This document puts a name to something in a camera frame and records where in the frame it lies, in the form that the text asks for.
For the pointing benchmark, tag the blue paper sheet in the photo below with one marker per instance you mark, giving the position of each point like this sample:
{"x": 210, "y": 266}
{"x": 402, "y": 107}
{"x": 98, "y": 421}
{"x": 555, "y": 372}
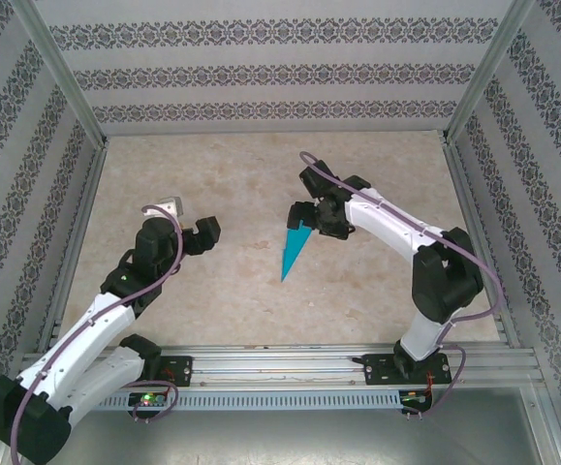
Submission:
{"x": 292, "y": 257}

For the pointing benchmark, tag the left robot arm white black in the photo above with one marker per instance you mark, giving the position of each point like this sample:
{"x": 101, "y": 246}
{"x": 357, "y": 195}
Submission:
{"x": 101, "y": 315}

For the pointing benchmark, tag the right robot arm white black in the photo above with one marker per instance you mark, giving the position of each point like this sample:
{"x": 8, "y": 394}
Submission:
{"x": 425, "y": 334}

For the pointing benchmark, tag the grey metal sheet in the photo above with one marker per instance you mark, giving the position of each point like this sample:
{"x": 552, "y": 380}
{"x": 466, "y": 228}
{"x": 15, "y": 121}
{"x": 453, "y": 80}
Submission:
{"x": 280, "y": 441}

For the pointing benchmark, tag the circuit board with green light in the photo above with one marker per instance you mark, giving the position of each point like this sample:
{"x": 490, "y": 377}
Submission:
{"x": 149, "y": 399}
{"x": 415, "y": 398}

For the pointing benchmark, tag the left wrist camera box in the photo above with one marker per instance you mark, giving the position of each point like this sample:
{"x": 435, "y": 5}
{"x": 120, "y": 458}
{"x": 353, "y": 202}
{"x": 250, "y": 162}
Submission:
{"x": 171, "y": 206}

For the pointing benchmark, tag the aluminium side rail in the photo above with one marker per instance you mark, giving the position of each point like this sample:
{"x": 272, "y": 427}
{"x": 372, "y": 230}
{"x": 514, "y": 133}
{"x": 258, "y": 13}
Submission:
{"x": 84, "y": 208}
{"x": 469, "y": 208}

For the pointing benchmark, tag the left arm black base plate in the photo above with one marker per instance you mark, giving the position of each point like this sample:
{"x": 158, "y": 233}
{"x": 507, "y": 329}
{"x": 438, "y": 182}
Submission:
{"x": 178, "y": 370}

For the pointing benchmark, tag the aluminium mounting rail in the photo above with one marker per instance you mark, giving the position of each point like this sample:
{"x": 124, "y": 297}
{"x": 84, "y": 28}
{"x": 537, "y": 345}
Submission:
{"x": 280, "y": 361}

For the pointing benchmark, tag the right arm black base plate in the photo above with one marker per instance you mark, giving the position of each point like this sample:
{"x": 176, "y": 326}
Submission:
{"x": 382, "y": 370}

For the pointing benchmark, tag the aluminium frame post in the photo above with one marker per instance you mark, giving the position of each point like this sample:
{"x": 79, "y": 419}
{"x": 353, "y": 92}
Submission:
{"x": 549, "y": 426}
{"x": 488, "y": 68}
{"x": 61, "y": 68}

